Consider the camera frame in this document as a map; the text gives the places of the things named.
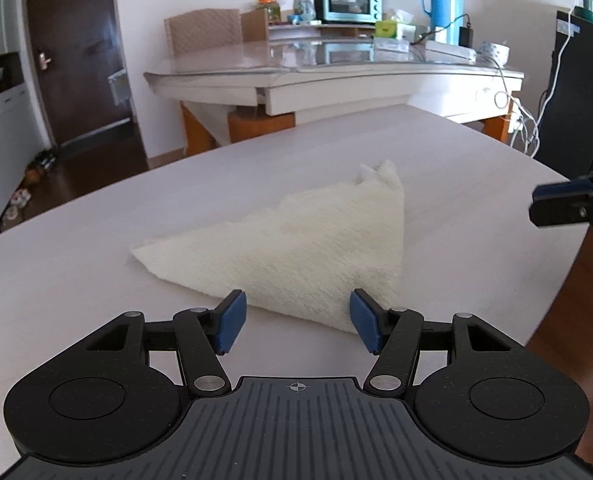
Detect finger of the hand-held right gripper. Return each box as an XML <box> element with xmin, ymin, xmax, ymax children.
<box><xmin>533</xmin><ymin>169</ymin><xmax>593</xmax><ymax>204</ymax></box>
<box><xmin>528</xmin><ymin>194</ymin><xmax>593</xmax><ymax>229</ymax></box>

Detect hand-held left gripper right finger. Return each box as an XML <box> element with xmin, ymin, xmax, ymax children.
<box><xmin>349</xmin><ymin>288</ymin><xmax>514</xmax><ymax>401</ymax></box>

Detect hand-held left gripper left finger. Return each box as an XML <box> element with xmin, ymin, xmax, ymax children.
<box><xmin>84</xmin><ymin>289</ymin><xmax>248</xmax><ymax>397</ymax></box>

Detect cream terry towel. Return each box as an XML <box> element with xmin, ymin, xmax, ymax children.
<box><xmin>130</xmin><ymin>159</ymin><xmax>408</xmax><ymax>336</ymax></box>

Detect black refrigerator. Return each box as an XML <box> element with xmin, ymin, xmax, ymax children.
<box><xmin>533</xmin><ymin>9</ymin><xmax>593</xmax><ymax>182</ymax></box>

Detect white patterned bowl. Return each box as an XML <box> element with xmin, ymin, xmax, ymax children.
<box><xmin>478</xmin><ymin>40</ymin><xmax>511</xmax><ymax>62</ymax></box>

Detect white power strip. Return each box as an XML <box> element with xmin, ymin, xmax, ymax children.
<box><xmin>425</xmin><ymin>40</ymin><xmax>478</xmax><ymax>60</ymax></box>

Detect blue thermos jug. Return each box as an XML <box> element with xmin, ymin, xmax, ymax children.
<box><xmin>419</xmin><ymin>0</ymin><xmax>466</xmax><ymax>44</ymax></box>

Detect clear plastic box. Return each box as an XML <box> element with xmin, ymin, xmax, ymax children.
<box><xmin>373</xmin><ymin>37</ymin><xmax>410</xmax><ymax>54</ymax></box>

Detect green tissue box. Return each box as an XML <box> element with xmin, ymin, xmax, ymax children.
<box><xmin>374</xmin><ymin>7</ymin><xmax>417</xmax><ymax>40</ymax></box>

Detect pale slippers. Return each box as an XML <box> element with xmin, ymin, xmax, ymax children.
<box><xmin>5</xmin><ymin>189</ymin><xmax>33</xmax><ymax>222</ymax></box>

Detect dark shoes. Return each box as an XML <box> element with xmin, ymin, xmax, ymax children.
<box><xmin>24</xmin><ymin>149</ymin><xmax>58</xmax><ymax>182</ymax></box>

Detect white glass-topped dining table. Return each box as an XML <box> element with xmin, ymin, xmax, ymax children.
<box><xmin>143</xmin><ymin>35</ymin><xmax>525</xmax><ymax>157</ymax></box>

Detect teal toaster oven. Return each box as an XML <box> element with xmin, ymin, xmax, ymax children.
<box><xmin>315</xmin><ymin>0</ymin><xmax>383</xmax><ymax>24</ymax></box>

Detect brown chair back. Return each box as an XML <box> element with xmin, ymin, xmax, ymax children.
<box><xmin>240</xmin><ymin>9</ymin><xmax>270</xmax><ymax>44</ymax></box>

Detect dark brown door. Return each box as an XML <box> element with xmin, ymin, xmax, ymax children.
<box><xmin>23</xmin><ymin>0</ymin><xmax>150</xmax><ymax>150</ymax></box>

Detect orange-lid glass jar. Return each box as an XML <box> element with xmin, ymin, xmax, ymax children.
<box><xmin>257</xmin><ymin>0</ymin><xmax>282</xmax><ymax>25</ymax></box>

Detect snack bag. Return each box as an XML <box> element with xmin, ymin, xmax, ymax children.
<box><xmin>292</xmin><ymin>0</ymin><xmax>317</xmax><ymax>24</ymax></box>

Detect tangled white cables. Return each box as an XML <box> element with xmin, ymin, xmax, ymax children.
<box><xmin>491</xmin><ymin>55</ymin><xmax>541</xmax><ymax>155</ymax></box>

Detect white charging cable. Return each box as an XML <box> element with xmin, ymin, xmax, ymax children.
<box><xmin>540</xmin><ymin>0</ymin><xmax>581</xmax><ymax>128</ymax></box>

